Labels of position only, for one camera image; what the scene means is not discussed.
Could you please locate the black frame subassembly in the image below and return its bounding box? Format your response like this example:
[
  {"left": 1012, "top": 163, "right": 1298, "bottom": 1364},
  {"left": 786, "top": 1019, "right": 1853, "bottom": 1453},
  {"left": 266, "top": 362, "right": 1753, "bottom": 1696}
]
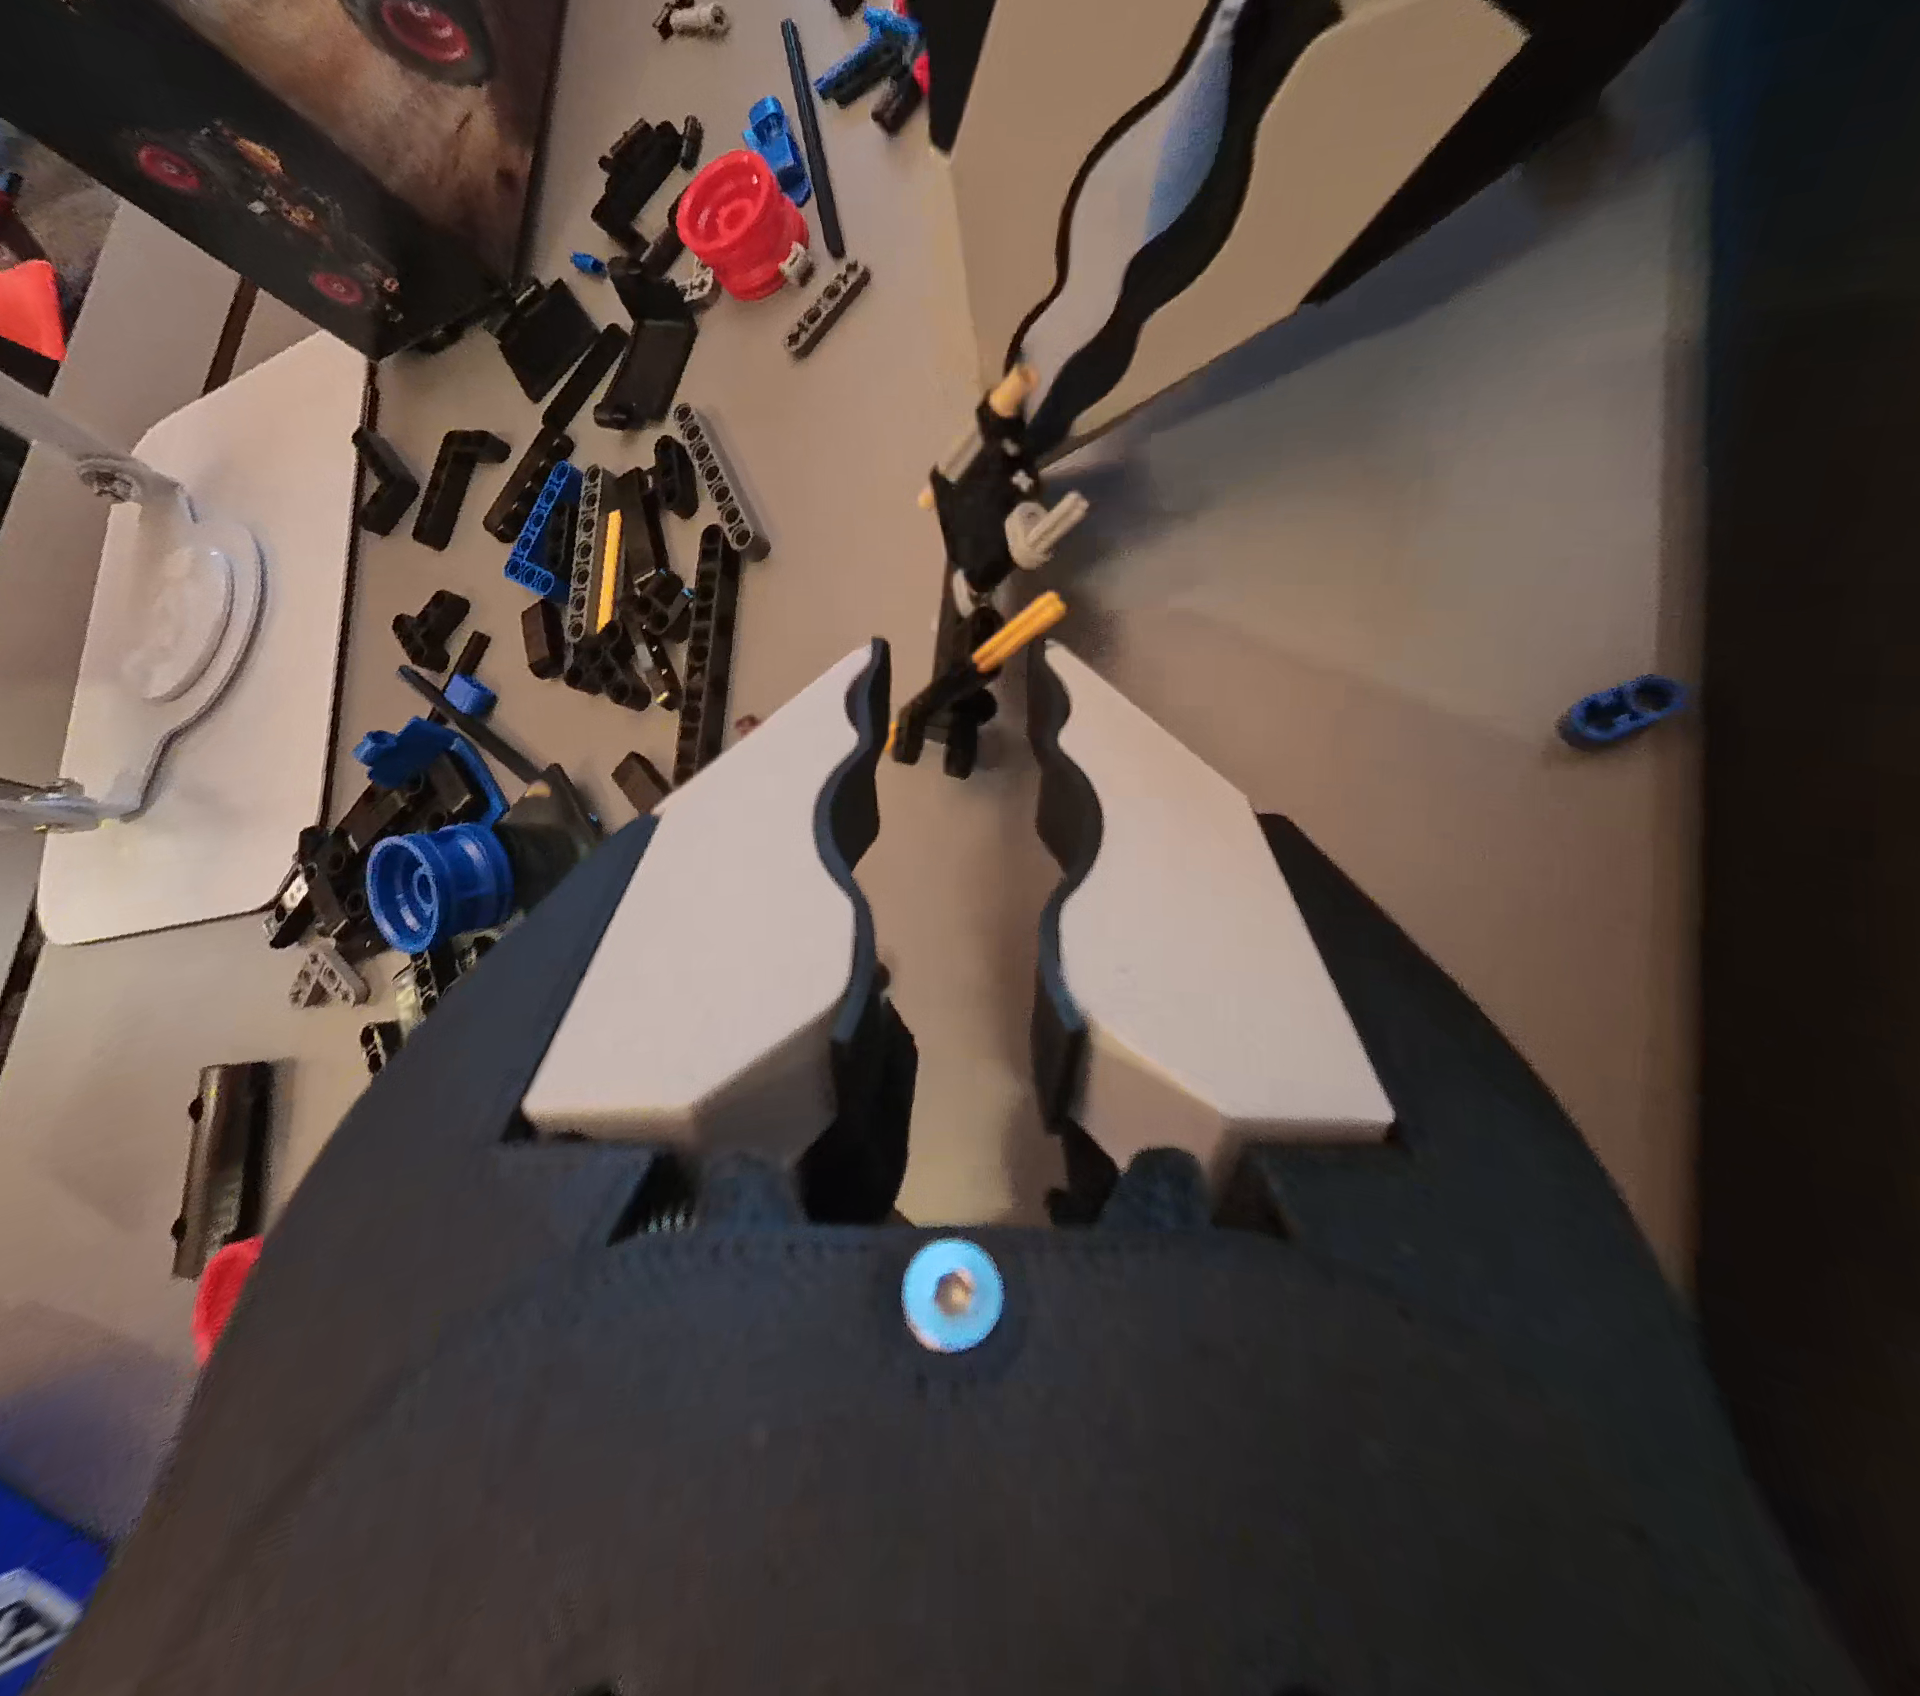
[{"left": 266, "top": 769, "right": 504, "bottom": 952}]

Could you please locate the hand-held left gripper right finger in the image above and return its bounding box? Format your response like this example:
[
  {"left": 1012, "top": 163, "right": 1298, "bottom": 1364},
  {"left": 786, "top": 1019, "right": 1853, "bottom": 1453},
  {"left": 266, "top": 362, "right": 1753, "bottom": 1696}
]
[{"left": 1026, "top": 640, "right": 1398, "bottom": 1176}]

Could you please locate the dark grey thin liftarm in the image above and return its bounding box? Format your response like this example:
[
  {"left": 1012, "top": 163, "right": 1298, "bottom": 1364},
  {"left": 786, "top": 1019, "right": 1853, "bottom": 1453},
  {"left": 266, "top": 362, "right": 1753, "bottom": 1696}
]
[{"left": 782, "top": 258, "right": 874, "bottom": 362}]

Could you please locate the dark grey beam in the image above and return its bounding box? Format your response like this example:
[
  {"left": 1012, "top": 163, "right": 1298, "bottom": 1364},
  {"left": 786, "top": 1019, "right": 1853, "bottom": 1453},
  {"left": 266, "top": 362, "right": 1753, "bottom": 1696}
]
[{"left": 565, "top": 463, "right": 608, "bottom": 640}]

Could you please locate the black flat panel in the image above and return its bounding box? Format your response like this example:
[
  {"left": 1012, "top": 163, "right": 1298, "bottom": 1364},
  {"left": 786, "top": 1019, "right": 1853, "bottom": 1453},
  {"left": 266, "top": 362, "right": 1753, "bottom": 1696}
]
[{"left": 494, "top": 277, "right": 603, "bottom": 404}]

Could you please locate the blue angled panel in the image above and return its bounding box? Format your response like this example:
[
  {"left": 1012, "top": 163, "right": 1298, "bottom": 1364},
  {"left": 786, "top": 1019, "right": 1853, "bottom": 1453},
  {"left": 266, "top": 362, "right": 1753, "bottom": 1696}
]
[{"left": 349, "top": 718, "right": 515, "bottom": 828}]

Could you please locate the blue plastic bin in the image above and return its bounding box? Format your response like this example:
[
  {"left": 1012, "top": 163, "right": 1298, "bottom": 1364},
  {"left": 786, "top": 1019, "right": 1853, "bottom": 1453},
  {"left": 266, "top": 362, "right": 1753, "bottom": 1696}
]
[{"left": 0, "top": 1476, "right": 117, "bottom": 1696}]

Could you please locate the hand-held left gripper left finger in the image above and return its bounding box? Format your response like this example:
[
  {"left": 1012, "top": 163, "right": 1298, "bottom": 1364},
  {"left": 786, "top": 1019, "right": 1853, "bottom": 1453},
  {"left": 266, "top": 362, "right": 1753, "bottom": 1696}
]
[{"left": 519, "top": 636, "right": 896, "bottom": 1166}]

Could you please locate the small blue two-hole beam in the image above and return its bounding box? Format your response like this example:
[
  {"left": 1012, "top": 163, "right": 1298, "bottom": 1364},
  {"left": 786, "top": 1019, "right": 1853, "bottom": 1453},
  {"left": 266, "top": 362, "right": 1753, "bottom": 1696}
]
[{"left": 1554, "top": 671, "right": 1692, "bottom": 753}]

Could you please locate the thin black axle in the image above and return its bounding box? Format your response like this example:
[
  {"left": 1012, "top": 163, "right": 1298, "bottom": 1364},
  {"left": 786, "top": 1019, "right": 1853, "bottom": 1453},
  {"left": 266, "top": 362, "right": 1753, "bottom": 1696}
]
[{"left": 398, "top": 663, "right": 553, "bottom": 784}]

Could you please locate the red object under table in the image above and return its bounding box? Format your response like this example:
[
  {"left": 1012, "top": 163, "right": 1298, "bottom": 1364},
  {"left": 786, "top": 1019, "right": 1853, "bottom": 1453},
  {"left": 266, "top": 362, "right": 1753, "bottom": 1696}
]
[{"left": 0, "top": 258, "right": 70, "bottom": 364}]

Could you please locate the white booklet stand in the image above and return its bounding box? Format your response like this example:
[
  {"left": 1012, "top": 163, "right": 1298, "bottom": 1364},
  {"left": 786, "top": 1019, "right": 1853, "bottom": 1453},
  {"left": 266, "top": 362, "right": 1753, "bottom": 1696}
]
[{"left": 0, "top": 338, "right": 378, "bottom": 951}]

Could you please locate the blue curved panel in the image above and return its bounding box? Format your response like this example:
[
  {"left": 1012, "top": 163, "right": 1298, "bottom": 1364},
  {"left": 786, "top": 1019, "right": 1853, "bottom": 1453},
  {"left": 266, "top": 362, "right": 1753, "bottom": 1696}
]
[{"left": 743, "top": 94, "right": 815, "bottom": 208}]

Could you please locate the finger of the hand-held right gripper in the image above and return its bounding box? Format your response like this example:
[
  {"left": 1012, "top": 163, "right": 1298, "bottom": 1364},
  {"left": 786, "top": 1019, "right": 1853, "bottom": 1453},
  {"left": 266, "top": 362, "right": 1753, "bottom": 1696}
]
[
  {"left": 1031, "top": 0, "right": 1532, "bottom": 466},
  {"left": 945, "top": 0, "right": 1236, "bottom": 378}
]

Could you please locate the black bent beam cluster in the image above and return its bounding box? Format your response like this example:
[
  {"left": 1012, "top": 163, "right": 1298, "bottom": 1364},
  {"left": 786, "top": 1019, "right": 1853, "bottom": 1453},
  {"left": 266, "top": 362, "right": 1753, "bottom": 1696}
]
[{"left": 589, "top": 114, "right": 705, "bottom": 251}]

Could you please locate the black beam assembly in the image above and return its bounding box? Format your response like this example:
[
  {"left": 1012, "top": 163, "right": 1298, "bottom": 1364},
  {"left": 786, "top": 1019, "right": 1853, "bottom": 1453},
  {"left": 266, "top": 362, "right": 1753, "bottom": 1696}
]
[{"left": 884, "top": 362, "right": 1089, "bottom": 779}]

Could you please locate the building set box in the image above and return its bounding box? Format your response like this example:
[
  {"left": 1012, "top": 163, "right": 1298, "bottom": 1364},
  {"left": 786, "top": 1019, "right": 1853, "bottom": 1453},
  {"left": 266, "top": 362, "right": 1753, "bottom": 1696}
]
[{"left": 0, "top": 0, "right": 603, "bottom": 364}]

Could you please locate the long grey beam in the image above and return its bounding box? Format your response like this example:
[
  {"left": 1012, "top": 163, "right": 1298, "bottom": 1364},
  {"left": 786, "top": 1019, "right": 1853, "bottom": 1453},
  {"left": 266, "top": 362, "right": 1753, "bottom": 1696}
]
[{"left": 668, "top": 402, "right": 777, "bottom": 563}]

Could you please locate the long black axle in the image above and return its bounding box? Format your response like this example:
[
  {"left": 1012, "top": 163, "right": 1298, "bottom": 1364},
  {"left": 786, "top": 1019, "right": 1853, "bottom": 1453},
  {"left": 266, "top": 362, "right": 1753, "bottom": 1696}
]
[{"left": 777, "top": 19, "right": 851, "bottom": 264}]

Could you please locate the dark grey connector piece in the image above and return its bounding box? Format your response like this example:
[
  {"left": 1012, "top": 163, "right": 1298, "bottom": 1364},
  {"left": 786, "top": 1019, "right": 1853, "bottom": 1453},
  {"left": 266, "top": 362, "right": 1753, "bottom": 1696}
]
[{"left": 172, "top": 1057, "right": 279, "bottom": 1282}]

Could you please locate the blue frame beam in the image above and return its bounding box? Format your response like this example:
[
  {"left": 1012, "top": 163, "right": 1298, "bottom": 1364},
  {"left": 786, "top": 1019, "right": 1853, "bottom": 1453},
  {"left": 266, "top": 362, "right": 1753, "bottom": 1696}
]
[{"left": 504, "top": 461, "right": 585, "bottom": 596}]

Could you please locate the black curved panel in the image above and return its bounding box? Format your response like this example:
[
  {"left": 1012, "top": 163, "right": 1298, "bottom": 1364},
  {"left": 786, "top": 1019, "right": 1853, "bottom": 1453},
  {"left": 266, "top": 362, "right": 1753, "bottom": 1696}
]
[{"left": 592, "top": 311, "right": 701, "bottom": 434}]

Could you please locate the red wheel rim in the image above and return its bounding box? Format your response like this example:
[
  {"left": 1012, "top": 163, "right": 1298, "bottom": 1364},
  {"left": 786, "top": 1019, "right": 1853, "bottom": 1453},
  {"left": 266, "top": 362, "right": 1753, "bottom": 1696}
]
[
  {"left": 672, "top": 149, "right": 821, "bottom": 302},
  {"left": 188, "top": 1237, "right": 266, "bottom": 1364}
]

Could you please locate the blue wheel rim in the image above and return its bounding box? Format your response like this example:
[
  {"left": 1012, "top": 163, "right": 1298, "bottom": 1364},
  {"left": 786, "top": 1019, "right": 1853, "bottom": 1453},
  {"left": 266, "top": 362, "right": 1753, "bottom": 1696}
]
[{"left": 362, "top": 821, "right": 518, "bottom": 952}]

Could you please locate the black perforated panel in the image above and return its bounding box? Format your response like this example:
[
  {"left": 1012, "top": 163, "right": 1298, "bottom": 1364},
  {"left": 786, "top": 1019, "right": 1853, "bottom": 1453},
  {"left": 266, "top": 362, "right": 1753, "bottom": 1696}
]
[{"left": 1692, "top": 0, "right": 1920, "bottom": 1696}]

